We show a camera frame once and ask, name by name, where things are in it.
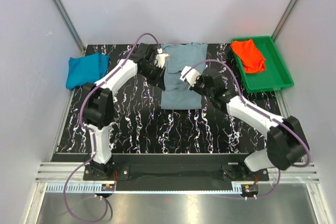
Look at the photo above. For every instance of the right aluminium frame post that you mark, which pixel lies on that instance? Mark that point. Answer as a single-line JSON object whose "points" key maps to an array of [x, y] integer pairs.
{"points": [[286, 14]]}

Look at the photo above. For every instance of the aluminium frame post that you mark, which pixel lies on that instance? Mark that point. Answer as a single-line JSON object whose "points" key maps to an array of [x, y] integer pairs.
{"points": [[69, 24], [286, 14]]}

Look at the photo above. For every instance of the teal folded t shirt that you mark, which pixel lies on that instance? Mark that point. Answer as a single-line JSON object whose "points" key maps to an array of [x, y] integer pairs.
{"points": [[89, 68]]}

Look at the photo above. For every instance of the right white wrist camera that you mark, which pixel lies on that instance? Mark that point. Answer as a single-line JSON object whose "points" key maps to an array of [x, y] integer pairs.
{"points": [[189, 75]]}

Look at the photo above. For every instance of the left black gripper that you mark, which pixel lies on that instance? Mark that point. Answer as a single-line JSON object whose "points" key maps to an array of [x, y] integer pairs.
{"points": [[158, 81]]}

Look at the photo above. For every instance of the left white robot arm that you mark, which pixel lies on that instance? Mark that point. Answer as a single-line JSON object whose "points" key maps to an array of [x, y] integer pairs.
{"points": [[97, 111]]}

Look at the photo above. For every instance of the left aluminium frame post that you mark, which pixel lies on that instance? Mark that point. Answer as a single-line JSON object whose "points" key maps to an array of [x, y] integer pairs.
{"points": [[69, 24]]}

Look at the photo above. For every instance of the green plastic tray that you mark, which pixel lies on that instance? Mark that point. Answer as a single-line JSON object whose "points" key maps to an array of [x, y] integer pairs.
{"points": [[275, 76]]}

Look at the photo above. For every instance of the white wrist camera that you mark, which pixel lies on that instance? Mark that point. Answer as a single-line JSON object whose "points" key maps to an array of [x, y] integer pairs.
{"points": [[161, 58], [189, 75]]}

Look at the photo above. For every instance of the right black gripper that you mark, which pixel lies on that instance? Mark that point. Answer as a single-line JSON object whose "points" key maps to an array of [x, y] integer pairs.
{"points": [[195, 87]]}

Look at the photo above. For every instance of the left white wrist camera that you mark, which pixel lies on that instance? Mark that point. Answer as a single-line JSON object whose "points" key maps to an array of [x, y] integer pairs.
{"points": [[161, 58]]}

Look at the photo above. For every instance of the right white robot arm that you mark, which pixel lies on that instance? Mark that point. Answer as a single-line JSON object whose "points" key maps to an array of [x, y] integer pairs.
{"points": [[286, 141]]}

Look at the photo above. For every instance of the orange t shirt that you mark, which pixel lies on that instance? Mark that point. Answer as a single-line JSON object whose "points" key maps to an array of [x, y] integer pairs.
{"points": [[252, 59]]}

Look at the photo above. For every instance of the aluminium front rail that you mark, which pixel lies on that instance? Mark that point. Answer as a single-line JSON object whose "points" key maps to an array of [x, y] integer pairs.
{"points": [[69, 178]]}

